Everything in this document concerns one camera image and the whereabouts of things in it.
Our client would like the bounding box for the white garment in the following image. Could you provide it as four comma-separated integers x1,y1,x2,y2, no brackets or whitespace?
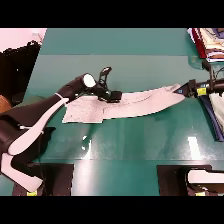
209,92,224,133

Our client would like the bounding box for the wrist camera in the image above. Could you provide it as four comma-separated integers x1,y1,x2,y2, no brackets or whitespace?
97,66,113,89
200,59,216,82

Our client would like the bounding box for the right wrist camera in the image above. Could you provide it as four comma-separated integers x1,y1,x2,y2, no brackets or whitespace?
200,59,216,82

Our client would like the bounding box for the heap of clothes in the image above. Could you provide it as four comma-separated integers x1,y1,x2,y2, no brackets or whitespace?
198,28,224,64

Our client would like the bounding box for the red garment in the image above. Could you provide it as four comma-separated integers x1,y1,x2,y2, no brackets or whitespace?
190,28,208,60

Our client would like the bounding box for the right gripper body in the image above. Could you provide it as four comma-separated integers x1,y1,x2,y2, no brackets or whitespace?
181,79,201,99

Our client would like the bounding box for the dark blue garment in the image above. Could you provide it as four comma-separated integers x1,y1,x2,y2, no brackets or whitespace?
198,95,224,143

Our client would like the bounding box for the light grey garment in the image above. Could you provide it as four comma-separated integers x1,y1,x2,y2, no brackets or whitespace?
62,83,188,125

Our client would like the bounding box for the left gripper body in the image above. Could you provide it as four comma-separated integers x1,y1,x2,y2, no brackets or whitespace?
95,85,123,104

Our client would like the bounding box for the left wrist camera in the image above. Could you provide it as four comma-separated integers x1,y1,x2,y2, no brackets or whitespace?
97,66,113,89

